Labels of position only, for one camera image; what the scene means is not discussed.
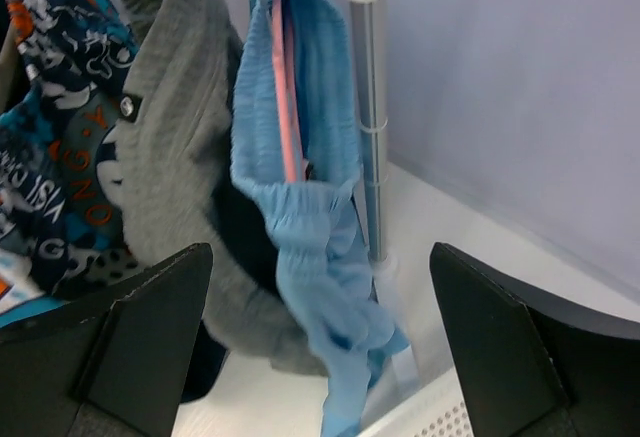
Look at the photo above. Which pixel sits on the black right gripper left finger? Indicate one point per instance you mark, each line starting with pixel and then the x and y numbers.
pixel 112 363

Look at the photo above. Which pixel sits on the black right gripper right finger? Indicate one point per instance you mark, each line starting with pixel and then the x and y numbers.
pixel 531 363

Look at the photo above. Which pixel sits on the light blue shorts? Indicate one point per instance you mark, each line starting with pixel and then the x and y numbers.
pixel 323 272

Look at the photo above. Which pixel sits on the pink clothes hanger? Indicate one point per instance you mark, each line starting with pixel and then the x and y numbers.
pixel 283 61

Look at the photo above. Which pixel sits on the patterned navy orange shorts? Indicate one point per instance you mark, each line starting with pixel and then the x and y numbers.
pixel 61 221

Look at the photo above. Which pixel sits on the grey knit shorts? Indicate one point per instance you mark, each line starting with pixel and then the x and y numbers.
pixel 173 147

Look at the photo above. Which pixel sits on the white perforated basket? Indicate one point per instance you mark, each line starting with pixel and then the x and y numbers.
pixel 434 411

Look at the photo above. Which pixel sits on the silver clothes rack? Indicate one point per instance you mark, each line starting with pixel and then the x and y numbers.
pixel 369 42

